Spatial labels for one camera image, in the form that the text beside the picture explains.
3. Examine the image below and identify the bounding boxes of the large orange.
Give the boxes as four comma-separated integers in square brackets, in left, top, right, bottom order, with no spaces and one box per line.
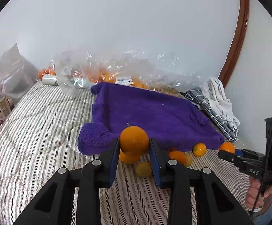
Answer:
[119,125,150,156]

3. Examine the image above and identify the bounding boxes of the person's right hand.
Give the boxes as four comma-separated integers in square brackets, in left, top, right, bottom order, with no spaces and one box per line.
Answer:
[245,176,272,213]

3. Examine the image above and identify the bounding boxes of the small orange far right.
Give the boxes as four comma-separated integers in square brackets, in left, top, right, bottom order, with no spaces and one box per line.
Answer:
[192,143,207,157]

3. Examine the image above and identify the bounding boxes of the small orange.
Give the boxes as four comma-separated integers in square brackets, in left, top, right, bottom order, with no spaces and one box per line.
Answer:
[192,143,207,157]
[168,150,187,165]

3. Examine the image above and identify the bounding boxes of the yellow-green citrus right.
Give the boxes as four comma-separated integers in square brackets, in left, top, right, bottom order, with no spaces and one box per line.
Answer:
[184,154,193,167]

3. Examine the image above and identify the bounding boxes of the yellow-green citrus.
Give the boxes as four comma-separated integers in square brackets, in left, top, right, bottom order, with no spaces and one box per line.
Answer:
[184,154,193,167]
[135,161,152,178]

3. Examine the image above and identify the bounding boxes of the small orange middle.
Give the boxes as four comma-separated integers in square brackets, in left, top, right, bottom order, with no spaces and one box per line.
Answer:
[168,150,187,165]

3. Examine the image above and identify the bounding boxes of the striped quilt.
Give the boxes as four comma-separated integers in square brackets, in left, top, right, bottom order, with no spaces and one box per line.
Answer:
[0,80,252,225]

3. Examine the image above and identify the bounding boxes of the white folded towel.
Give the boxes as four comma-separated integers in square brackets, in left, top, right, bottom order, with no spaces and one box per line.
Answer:
[202,77,240,132]

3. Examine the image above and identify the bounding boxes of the purple towel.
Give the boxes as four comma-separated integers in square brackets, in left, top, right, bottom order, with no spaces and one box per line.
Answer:
[77,82,225,155]

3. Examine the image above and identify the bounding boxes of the dark checked cloth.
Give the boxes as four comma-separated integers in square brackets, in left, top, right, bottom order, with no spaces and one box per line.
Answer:
[180,88,238,143]

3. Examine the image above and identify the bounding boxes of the yellow-green citrus left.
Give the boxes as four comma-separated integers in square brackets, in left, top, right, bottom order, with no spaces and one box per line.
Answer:
[135,161,152,178]

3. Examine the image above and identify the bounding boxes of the orange behind left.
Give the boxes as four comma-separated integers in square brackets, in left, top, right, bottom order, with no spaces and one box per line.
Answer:
[119,151,140,164]

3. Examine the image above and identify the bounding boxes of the plastic water bottle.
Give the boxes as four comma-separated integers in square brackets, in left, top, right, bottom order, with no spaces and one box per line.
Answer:
[0,84,11,121]

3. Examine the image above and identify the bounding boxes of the white rolled tube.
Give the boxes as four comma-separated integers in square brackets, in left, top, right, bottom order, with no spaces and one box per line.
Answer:
[41,75,58,86]

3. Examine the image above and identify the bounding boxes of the orange fruit behind tube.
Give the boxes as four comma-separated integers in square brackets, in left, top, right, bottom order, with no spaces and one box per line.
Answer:
[38,67,56,80]

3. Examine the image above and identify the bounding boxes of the grey plastic bag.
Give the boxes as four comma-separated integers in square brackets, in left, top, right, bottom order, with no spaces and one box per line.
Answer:
[0,44,39,103]

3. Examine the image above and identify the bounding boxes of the clear plastic bag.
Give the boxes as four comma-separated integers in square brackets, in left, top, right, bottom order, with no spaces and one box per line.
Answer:
[52,48,204,97]

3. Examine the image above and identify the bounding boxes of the brown wooden door frame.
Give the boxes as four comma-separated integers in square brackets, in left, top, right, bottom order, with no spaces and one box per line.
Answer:
[218,0,250,87]

